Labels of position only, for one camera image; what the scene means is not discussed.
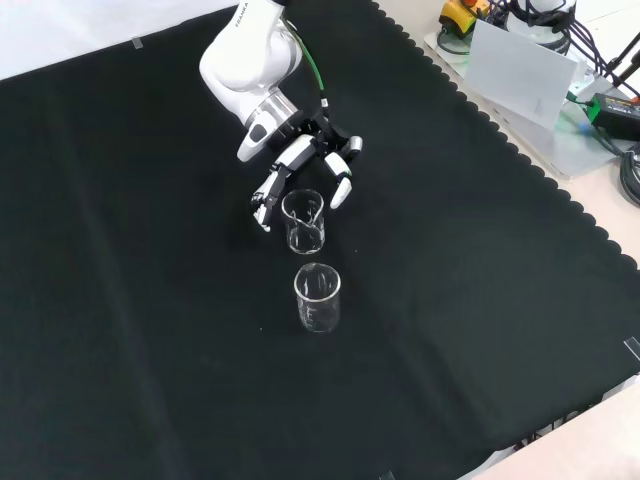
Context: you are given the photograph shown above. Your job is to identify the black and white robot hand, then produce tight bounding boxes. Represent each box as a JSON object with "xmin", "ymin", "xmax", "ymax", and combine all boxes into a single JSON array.
[{"xmin": 250, "ymin": 113, "xmax": 365, "ymax": 234}]

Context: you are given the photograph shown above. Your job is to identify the clear glass beaker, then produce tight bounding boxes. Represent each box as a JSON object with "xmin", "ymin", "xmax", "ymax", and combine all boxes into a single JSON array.
[
  {"xmin": 293, "ymin": 262, "xmax": 343, "ymax": 335},
  {"xmin": 280, "ymin": 188, "xmax": 327, "ymax": 256}
]

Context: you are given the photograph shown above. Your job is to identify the black bench cloth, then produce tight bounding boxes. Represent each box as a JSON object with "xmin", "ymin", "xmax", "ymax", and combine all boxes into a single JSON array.
[{"xmin": 0, "ymin": 0, "xmax": 640, "ymax": 480}]

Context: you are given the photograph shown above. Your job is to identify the yellow stop button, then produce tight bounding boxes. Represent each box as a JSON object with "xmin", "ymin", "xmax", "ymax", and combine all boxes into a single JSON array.
[{"xmin": 438, "ymin": 0, "xmax": 491, "ymax": 40}]

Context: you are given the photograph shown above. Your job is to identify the pale board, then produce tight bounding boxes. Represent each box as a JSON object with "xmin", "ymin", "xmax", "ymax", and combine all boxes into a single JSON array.
[{"xmin": 462, "ymin": 18, "xmax": 580, "ymax": 130}]

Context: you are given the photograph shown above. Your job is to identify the pale mounting plate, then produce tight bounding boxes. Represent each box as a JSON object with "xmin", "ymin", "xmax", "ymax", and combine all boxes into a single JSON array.
[{"xmin": 423, "ymin": 27, "xmax": 639, "ymax": 180}]

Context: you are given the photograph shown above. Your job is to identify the black power adapter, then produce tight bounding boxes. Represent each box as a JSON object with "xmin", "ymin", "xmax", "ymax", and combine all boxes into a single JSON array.
[{"xmin": 587, "ymin": 92, "xmax": 640, "ymax": 142}]

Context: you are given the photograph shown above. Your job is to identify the black tripod leg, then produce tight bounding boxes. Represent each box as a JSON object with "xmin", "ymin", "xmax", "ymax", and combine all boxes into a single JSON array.
[{"xmin": 602, "ymin": 32, "xmax": 640, "ymax": 81}]

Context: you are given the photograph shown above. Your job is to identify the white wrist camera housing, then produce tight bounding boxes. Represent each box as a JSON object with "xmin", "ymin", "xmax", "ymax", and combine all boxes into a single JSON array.
[{"xmin": 236, "ymin": 112, "xmax": 275, "ymax": 164}]

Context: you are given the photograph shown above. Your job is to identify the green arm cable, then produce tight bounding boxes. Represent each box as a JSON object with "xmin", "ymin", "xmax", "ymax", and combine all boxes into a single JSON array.
[{"xmin": 282, "ymin": 17, "xmax": 332, "ymax": 126}]

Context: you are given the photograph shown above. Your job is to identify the black cable bundle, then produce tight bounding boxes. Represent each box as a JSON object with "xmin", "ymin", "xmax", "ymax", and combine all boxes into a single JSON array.
[{"xmin": 618, "ymin": 142, "xmax": 640, "ymax": 207}]

